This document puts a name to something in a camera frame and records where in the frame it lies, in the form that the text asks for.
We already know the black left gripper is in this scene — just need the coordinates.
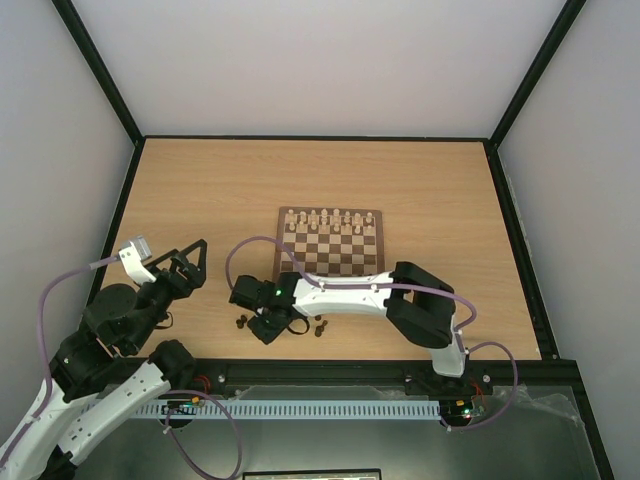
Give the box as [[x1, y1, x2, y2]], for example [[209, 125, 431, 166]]
[[128, 239, 212, 350]]

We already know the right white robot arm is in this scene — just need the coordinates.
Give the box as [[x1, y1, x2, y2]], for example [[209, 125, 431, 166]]
[[229, 262, 471, 392]]

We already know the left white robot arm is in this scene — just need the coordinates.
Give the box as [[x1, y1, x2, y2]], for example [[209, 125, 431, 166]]
[[1, 236, 207, 479]]

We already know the wooden chess board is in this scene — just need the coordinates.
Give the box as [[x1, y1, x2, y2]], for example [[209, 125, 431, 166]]
[[273, 206, 386, 277]]

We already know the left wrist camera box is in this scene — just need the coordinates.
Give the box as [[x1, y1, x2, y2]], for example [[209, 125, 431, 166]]
[[118, 235, 152, 262]]

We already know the white slotted cable duct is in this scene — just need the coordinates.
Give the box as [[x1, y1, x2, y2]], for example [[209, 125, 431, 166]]
[[132, 400, 441, 421]]

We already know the black left frame post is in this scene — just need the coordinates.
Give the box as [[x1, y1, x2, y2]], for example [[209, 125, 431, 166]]
[[51, 0, 144, 146]]

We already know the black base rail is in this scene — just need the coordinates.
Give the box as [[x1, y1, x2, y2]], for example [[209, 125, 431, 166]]
[[47, 357, 581, 399]]

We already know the black corner frame post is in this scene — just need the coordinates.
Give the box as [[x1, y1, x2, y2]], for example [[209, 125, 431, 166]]
[[490, 0, 587, 148]]

